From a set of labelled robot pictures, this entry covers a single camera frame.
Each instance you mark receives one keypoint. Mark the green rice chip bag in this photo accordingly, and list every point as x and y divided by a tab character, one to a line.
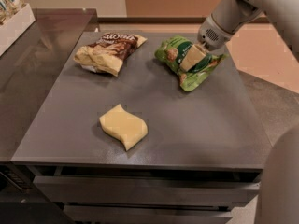
173	50

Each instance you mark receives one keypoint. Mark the brown chip bag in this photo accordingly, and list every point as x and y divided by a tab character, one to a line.
108	53

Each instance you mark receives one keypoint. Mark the white snack tray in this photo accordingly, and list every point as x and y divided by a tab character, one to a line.
15	27

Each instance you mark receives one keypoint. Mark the snack packets in tray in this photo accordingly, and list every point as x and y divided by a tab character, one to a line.
8	8

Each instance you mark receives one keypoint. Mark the yellow wavy sponge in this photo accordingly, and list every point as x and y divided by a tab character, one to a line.
124	126

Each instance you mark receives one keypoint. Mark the grey drawer cabinet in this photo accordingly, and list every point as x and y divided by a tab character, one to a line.
202	157

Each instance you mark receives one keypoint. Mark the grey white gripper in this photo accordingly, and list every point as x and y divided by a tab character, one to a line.
212	35

